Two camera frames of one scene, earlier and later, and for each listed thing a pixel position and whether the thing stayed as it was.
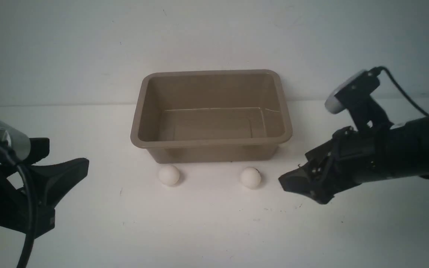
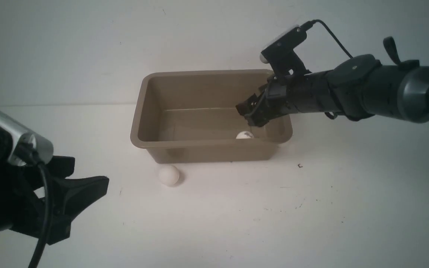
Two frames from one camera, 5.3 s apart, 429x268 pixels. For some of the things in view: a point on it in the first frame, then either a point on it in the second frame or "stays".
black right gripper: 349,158 -> 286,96
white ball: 169,174 stays
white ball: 251,177 -> 244,134
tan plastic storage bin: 183,117 stays
